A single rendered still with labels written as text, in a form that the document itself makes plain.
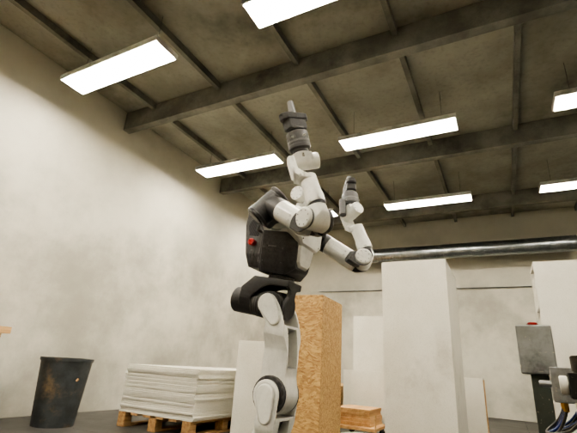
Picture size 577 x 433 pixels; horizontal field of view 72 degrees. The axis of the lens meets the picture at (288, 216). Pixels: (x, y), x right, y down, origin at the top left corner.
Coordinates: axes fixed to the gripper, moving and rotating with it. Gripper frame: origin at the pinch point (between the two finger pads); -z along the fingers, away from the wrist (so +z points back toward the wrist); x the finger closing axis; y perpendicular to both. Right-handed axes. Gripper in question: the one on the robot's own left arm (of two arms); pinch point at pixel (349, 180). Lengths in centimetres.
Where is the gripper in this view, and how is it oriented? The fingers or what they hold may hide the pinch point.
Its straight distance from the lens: 221.5
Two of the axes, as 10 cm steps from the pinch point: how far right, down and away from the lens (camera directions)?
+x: 0.9, -6.1, -7.8
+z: -0.5, 7.8, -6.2
